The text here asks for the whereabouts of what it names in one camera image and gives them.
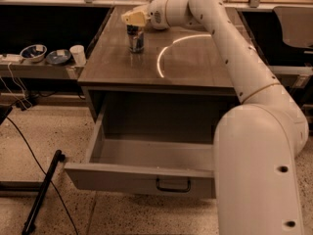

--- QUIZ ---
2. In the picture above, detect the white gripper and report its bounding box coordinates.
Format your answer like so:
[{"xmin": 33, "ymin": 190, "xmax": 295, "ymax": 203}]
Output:
[{"xmin": 121, "ymin": 0, "xmax": 169, "ymax": 30}]

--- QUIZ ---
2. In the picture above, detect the red bull can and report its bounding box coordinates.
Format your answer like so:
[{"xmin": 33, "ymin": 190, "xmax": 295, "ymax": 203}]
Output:
[{"xmin": 126, "ymin": 25, "xmax": 144, "ymax": 53}]

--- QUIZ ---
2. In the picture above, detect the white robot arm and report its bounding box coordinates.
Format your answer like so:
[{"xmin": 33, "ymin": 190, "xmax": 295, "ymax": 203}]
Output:
[{"xmin": 121, "ymin": 0, "xmax": 311, "ymax": 235}]

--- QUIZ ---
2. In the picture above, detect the open top drawer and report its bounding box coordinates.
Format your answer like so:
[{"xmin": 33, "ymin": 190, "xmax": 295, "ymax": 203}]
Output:
[{"xmin": 65, "ymin": 99, "xmax": 215, "ymax": 199}]

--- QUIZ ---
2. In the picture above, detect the white paper cup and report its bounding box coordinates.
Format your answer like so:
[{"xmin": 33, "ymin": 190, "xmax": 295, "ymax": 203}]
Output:
[{"xmin": 69, "ymin": 45, "xmax": 86, "ymax": 66}]

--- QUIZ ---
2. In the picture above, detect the blue shallow dish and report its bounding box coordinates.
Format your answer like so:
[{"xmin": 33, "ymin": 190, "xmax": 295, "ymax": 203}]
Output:
[{"xmin": 46, "ymin": 49, "xmax": 71, "ymax": 65}]

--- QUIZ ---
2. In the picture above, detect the blue patterned bowl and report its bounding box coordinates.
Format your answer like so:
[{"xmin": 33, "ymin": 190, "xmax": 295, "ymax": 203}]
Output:
[{"xmin": 20, "ymin": 44, "xmax": 47, "ymax": 63}]

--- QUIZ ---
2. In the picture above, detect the grey side shelf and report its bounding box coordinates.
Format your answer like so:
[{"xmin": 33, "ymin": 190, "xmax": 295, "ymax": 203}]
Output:
[{"xmin": 0, "ymin": 62, "xmax": 83, "ymax": 80}]

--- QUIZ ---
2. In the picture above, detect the white power strip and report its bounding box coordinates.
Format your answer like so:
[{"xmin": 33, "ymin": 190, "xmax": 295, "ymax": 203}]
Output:
[{"xmin": 0, "ymin": 54, "xmax": 22, "ymax": 63}]

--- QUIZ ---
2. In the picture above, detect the grey chair back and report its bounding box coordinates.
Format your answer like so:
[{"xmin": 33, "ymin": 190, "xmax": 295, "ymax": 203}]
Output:
[{"xmin": 274, "ymin": 7, "xmax": 313, "ymax": 48}]

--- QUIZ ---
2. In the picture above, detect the black floor bar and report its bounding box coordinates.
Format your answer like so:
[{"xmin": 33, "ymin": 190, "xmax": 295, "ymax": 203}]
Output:
[{"xmin": 22, "ymin": 150, "xmax": 66, "ymax": 235}]

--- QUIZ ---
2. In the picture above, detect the black floor cable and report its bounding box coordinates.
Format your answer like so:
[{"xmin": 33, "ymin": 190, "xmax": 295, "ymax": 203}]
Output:
[{"xmin": 5, "ymin": 115, "xmax": 80, "ymax": 235}]

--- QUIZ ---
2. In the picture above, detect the black drawer handle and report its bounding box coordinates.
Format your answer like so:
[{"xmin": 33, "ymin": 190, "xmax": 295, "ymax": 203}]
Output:
[{"xmin": 156, "ymin": 178, "xmax": 192, "ymax": 193}]

